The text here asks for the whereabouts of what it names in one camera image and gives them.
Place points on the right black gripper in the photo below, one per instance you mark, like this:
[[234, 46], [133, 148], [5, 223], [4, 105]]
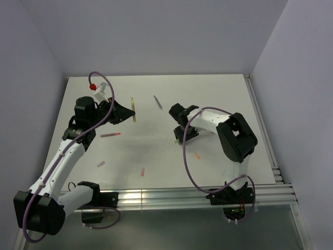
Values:
[[179, 135]]

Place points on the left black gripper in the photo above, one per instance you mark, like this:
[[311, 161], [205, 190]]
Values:
[[119, 113]]

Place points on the yellow highlighter pen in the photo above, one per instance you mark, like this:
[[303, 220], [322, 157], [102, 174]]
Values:
[[133, 109]]

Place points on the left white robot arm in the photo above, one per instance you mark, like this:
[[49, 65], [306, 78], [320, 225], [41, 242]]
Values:
[[75, 142]]

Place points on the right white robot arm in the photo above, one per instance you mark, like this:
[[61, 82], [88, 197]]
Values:
[[237, 140]]

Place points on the red highlighter pen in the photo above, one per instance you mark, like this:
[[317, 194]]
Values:
[[110, 134]]

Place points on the purple highlighter pen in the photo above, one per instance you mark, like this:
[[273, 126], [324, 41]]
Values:
[[158, 103]]

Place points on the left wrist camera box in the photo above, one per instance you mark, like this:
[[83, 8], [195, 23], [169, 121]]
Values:
[[100, 93]]

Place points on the aluminium right side rail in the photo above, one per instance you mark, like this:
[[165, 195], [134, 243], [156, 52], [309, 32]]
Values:
[[271, 156]]

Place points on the aluminium rail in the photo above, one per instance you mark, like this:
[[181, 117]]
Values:
[[271, 156], [149, 199]]

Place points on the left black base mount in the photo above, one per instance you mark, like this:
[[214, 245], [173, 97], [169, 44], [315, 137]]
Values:
[[101, 204]]

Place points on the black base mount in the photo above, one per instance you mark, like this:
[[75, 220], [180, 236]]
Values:
[[239, 198], [101, 204]]

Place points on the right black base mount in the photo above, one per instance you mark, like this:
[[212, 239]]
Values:
[[239, 198]]

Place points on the aluminium front rail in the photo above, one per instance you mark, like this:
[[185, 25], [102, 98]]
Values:
[[149, 199]]

